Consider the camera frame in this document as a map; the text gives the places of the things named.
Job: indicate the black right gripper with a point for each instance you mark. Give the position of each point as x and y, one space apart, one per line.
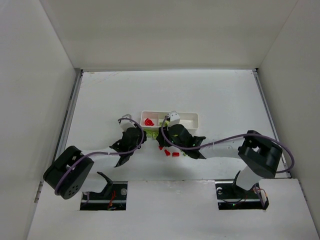
165 137

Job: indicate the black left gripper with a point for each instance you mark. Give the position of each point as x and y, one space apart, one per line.
138 136

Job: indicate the light green 2x3 lego brick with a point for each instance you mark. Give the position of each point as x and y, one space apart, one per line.
148 132

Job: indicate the red transparent curved lego piece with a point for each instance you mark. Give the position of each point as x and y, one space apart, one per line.
148 122

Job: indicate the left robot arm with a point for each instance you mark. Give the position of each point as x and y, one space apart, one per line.
74 171

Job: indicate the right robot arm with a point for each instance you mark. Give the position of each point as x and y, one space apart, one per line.
260 154

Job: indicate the red lego piece right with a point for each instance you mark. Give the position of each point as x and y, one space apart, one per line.
175 154

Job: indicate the white divided sorting tray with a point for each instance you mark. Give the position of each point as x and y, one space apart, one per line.
189 120

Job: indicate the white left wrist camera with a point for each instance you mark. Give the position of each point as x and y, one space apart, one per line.
125 122

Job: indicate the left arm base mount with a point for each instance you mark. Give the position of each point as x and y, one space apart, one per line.
113 196

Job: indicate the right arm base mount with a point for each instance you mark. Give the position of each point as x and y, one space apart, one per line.
232 197

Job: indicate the left aluminium frame rail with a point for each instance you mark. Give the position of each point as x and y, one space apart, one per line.
78 73

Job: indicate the aluminium frame rail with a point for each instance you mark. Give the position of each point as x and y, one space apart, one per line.
78 73
270 119

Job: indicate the right aluminium frame rail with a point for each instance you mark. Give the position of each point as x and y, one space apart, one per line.
270 119

